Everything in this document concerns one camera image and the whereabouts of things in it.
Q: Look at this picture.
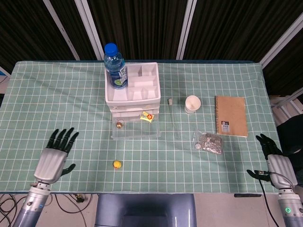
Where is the clear bag of coins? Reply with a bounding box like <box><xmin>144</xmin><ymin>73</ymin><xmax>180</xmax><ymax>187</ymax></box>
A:
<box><xmin>191</xmin><ymin>129</ymin><xmax>224</xmax><ymax>155</ymax></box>

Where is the black floor cable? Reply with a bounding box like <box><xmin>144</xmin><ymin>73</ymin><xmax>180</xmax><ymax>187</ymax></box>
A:
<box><xmin>0</xmin><ymin>194</ymin><xmax>27</xmax><ymax>227</ymax></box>

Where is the brown spiral notebook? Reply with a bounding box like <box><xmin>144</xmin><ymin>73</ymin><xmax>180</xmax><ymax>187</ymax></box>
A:
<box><xmin>214</xmin><ymin>95</ymin><xmax>249</xmax><ymax>138</ymax></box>

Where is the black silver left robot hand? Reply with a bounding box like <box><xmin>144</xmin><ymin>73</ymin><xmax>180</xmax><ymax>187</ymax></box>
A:
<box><xmin>33</xmin><ymin>127</ymin><xmax>80</xmax><ymax>184</ymax></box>

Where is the white plastic drawer organizer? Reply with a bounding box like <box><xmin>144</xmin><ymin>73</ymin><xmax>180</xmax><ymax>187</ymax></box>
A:
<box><xmin>104</xmin><ymin>61</ymin><xmax>161</xmax><ymax>119</ymax></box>

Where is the black right hand cable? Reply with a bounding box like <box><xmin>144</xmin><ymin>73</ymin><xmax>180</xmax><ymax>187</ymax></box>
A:
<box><xmin>257</xmin><ymin>175</ymin><xmax>278</xmax><ymax>227</ymax></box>

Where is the clear plastic drawer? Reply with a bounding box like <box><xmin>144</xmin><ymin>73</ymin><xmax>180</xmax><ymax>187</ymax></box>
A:
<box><xmin>110</xmin><ymin>110</ymin><xmax>162</xmax><ymax>141</ymax></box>

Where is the black flat bar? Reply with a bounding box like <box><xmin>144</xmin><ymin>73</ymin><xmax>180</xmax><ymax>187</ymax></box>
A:
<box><xmin>234</xmin><ymin>193</ymin><xmax>262</xmax><ymax>198</ymax></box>

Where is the silver aluminium frame rail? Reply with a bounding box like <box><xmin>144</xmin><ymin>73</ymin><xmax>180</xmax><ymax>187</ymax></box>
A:
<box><xmin>269</xmin><ymin>87</ymin><xmax>303</xmax><ymax>119</ymax></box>

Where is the green checked tablecloth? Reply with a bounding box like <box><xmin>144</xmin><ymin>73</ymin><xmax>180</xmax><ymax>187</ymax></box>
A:
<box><xmin>0</xmin><ymin>60</ymin><xmax>284</xmax><ymax>195</ymax></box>

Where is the glass test tube with cork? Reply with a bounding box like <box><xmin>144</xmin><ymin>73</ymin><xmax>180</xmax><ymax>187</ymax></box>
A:
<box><xmin>167</xmin><ymin>98</ymin><xmax>181</xmax><ymax>140</ymax></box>

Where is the blue drink bottle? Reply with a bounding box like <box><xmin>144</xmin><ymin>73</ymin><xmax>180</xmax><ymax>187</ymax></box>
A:
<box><xmin>104</xmin><ymin>43</ymin><xmax>129</xmax><ymax>88</ymax></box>

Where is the white partition post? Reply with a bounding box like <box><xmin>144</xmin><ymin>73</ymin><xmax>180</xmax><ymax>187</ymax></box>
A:
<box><xmin>74</xmin><ymin>0</ymin><xmax>107</xmax><ymax>61</ymax></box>
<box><xmin>175</xmin><ymin>0</ymin><xmax>197</xmax><ymax>60</ymax></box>
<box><xmin>43</xmin><ymin>0</ymin><xmax>80</xmax><ymax>60</ymax></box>
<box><xmin>260</xmin><ymin>13</ymin><xmax>303</xmax><ymax>68</ymax></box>

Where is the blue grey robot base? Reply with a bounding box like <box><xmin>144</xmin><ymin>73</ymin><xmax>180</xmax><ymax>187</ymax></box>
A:
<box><xmin>94</xmin><ymin>193</ymin><xmax>197</xmax><ymax>227</ymax></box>

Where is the yellow snack packet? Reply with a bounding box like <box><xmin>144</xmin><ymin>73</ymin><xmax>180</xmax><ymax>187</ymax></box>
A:
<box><xmin>139</xmin><ymin>112</ymin><xmax>155</xmax><ymax>122</ymax></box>

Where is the clear drawer with football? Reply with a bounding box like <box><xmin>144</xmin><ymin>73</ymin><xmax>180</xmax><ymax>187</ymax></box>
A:
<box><xmin>109</xmin><ymin>103</ymin><xmax>159</xmax><ymax>112</ymax></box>

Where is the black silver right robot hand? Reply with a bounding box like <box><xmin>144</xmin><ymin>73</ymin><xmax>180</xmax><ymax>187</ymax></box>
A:
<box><xmin>247</xmin><ymin>133</ymin><xmax>298</xmax><ymax>189</ymax></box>

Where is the white paper cup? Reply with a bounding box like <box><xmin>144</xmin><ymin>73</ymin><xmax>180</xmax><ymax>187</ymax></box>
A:
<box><xmin>184</xmin><ymin>95</ymin><xmax>202</xmax><ymax>115</ymax></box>

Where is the grey floor cable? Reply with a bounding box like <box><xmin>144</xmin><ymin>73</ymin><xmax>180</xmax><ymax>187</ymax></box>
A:
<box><xmin>51</xmin><ymin>193</ymin><xmax>95</xmax><ymax>227</ymax></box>

